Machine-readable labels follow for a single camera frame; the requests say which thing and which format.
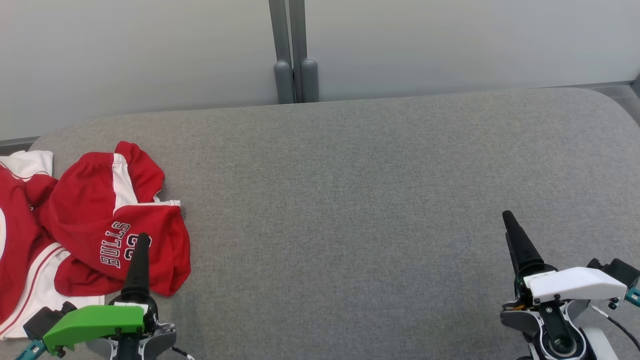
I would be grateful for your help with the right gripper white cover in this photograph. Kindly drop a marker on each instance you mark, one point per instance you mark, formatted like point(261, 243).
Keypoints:
point(570, 285)

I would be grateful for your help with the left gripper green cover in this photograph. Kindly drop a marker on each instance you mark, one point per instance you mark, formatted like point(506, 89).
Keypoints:
point(95, 322)

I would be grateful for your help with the red Bulls shorts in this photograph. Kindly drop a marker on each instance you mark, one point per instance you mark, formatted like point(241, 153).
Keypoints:
point(85, 210)

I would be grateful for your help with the red white striped jersey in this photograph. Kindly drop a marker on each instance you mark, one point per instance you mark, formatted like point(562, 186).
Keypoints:
point(15, 240)

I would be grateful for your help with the grey fabric sofa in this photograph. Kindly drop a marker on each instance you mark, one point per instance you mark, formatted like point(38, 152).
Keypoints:
point(350, 200)

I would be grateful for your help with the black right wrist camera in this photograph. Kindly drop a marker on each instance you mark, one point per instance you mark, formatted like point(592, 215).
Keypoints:
point(622, 272)

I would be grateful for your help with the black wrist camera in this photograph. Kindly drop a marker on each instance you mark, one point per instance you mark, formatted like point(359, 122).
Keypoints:
point(42, 320)
point(622, 272)

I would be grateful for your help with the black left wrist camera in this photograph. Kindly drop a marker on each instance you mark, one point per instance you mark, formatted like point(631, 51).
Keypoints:
point(42, 320)

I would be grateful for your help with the teal right camera connector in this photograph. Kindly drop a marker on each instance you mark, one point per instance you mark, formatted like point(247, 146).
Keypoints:
point(634, 296)

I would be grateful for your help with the teal camera connector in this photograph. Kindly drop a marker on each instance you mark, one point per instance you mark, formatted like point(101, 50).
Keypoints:
point(634, 296)
point(31, 350)

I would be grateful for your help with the teal left camera connector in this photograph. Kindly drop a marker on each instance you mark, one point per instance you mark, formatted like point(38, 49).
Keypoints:
point(31, 350)

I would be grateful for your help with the grey partition frame post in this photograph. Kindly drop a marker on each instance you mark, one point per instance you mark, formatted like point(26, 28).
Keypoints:
point(283, 80)

